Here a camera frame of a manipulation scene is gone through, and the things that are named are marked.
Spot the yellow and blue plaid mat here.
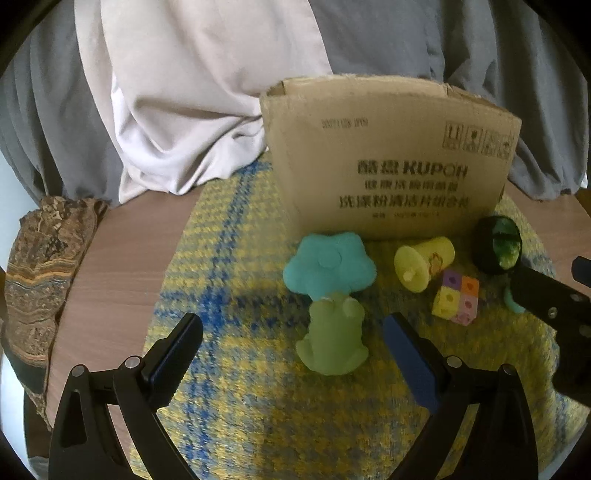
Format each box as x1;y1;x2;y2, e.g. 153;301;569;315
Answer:
127;159;591;480

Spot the teal flower cushion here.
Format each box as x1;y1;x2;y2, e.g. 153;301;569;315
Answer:
283;232;378;300

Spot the grey curtain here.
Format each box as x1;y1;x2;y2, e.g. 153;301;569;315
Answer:
314;0;591;200
0;18;126;208

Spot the patterned brown cushion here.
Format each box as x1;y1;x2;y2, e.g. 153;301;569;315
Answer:
0;195;110;432

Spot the cardboard box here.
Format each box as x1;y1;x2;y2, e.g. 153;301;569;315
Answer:
259;74;523;242

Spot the black and green ball toy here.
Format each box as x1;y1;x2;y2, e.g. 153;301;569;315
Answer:
475;215;524;276

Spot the small teal hook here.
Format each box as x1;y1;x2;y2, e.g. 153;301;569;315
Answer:
503;282;527;315

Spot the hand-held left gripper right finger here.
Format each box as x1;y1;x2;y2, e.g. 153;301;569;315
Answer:
382;313;539;480

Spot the yellow toy cup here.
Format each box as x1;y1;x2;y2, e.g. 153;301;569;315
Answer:
394;236;456;294

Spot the multicoloured toy cube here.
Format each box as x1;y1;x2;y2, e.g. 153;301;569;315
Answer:
431;270;480;325

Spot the green frog plush toy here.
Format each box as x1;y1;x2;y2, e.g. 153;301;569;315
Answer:
295;295;369;376

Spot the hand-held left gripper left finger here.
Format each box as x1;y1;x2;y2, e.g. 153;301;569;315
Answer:
48;313;204;480

